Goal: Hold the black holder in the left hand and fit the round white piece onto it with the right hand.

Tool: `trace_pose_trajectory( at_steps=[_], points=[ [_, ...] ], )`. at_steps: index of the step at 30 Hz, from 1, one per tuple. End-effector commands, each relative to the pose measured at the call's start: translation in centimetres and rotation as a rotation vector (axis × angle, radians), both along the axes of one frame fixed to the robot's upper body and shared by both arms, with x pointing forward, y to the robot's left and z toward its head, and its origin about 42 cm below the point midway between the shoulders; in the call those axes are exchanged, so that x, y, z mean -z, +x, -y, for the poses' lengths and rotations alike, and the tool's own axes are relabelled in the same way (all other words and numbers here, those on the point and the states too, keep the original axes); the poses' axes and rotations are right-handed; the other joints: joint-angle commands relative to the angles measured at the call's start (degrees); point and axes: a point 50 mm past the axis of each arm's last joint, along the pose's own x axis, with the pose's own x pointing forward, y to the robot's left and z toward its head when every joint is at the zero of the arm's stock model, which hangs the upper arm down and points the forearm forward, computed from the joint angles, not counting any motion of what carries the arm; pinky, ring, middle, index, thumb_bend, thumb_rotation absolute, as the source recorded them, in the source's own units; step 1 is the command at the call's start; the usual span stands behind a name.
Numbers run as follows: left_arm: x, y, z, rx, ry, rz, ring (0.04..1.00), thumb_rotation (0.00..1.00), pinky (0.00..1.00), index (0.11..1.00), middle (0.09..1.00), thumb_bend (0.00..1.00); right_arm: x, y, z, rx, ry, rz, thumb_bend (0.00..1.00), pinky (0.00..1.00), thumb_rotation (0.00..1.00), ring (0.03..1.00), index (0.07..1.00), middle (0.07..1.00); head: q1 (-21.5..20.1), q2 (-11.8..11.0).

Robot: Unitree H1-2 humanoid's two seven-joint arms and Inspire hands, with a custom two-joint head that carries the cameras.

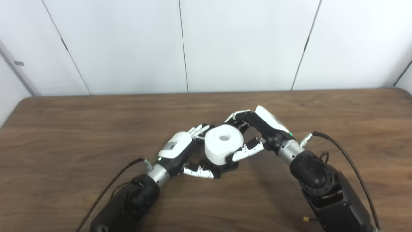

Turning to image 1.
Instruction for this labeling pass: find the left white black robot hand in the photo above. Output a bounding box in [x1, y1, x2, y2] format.
[157, 124, 215, 179]

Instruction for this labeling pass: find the gray partition corner post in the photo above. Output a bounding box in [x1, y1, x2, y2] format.
[0, 40, 41, 97]

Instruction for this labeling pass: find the round white block with holes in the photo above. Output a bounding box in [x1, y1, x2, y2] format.
[205, 125, 244, 166]

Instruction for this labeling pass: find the black flanged holder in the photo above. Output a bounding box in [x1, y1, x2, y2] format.
[200, 158, 239, 179]

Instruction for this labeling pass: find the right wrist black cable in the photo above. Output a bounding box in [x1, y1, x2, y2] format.
[299, 131, 382, 232]

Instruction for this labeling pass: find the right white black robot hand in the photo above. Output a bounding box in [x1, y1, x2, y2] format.
[224, 105, 294, 163]

